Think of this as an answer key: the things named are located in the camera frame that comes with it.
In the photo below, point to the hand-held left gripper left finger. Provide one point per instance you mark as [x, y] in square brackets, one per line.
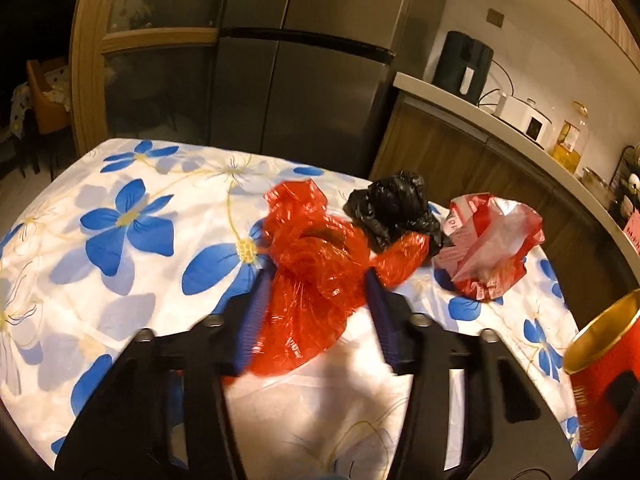
[252, 315]

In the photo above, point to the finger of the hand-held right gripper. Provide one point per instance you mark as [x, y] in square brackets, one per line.
[625, 390]

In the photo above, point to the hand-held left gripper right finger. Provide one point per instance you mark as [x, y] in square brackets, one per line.
[381, 320]

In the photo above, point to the red printed paper cup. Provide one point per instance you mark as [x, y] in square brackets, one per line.
[595, 375]

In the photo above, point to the black plastic bag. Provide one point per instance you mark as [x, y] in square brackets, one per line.
[395, 205]

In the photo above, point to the red and white plastic bag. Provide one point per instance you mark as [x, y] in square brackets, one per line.
[485, 245]

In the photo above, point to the blue floral tablecloth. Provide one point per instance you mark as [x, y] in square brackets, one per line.
[100, 310]

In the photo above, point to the pink box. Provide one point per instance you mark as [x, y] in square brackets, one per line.
[634, 232]

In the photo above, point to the kitchen counter with wooden cabinets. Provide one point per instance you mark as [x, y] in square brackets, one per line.
[450, 150]

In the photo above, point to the black dish rack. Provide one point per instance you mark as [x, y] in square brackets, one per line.
[627, 185]

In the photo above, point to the steel pot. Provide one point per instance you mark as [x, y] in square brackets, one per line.
[595, 185]

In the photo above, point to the grey refrigerator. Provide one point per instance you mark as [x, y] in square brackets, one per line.
[310, 85]

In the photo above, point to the white rice cooker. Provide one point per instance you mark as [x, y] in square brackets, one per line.
[525, 120]

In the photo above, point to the cooking oil bottle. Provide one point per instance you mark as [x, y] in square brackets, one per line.
[570, 145]

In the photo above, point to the black air fryer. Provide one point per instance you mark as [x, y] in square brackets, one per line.
[462, 65]

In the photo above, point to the orange chair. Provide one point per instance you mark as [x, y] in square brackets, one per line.
[47, 105]

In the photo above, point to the wooden glass door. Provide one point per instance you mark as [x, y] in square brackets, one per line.
[87, 60]

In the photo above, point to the dining table with dotted cloth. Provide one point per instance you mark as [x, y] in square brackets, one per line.
[20, 110]

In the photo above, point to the wall socket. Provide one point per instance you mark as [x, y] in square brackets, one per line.
[495, 17]

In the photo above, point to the wooden wall cabinets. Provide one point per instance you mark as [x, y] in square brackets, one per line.
[600, 0]

